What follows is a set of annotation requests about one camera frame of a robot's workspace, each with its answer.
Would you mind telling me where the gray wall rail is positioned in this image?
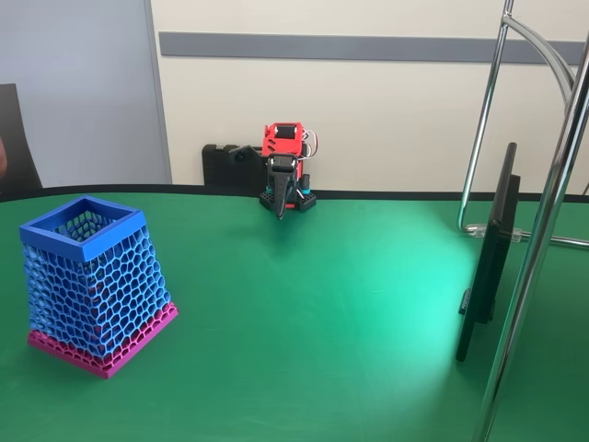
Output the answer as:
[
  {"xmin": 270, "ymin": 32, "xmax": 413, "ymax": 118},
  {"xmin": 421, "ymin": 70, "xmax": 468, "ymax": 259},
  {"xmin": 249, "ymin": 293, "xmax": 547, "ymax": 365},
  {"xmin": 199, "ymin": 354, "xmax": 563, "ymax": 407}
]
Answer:
[{"xmin": 158, "ymin": 30, "xmax": 585, "ymax": 65}]

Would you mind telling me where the blue and pink mesh basket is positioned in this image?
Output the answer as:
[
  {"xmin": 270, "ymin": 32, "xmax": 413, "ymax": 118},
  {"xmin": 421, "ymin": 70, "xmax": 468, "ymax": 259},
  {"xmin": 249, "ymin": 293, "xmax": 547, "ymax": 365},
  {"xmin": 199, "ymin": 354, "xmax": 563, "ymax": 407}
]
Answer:
[{"xmin": 18, "ymin": 195, "xmax": 179, "ymax": 380}]

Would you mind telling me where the chrome tube stand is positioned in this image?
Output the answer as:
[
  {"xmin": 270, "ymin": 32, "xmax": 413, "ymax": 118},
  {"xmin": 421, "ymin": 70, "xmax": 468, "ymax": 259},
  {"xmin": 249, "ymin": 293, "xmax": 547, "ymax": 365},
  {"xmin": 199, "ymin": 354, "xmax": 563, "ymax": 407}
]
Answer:
[{"xmin": 456, "ymin": 0, "xmax": 589, "ymax": 442}]

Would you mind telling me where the black plastic case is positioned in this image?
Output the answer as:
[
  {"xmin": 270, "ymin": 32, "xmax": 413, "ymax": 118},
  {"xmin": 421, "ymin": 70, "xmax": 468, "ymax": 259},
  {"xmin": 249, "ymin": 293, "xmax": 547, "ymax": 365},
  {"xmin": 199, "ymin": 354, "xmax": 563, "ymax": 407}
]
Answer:
[{"xmin": 202, "ymin": 143, "xmax": 269, "ymax": 188}]

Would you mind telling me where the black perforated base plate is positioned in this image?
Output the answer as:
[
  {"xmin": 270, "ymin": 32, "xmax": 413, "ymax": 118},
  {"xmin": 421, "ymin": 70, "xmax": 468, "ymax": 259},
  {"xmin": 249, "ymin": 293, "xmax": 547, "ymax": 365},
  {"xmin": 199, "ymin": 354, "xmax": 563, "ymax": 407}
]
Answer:
[{"xmin": 259, "ymin": 189, "xmax": 318, "ymax": 214}]

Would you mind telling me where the black chair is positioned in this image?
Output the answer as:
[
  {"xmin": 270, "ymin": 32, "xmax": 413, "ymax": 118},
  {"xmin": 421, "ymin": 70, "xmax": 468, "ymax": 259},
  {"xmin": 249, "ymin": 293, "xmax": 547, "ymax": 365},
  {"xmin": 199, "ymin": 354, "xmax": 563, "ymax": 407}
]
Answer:
[{"xmin": 0, "ymin": 82, "xmax": 43, "ymax": 197}]

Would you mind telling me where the red white black servo cable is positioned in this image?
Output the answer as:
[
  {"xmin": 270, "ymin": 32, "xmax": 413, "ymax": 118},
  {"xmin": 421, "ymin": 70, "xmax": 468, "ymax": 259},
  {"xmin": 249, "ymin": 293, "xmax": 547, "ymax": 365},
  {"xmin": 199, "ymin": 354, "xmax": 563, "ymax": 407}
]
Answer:
[{"xmin": 301, "ymin": 130, "xmax": 322, "ymax": 160}]

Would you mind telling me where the clear plastic clip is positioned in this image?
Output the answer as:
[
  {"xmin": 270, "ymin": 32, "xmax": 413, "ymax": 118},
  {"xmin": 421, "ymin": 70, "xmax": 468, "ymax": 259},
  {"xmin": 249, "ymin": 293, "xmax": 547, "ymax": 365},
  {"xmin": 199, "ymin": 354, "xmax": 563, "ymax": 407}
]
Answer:
[{"xmin": 465, "ymin": 222, "xmax": 525, "ymax": 244}]

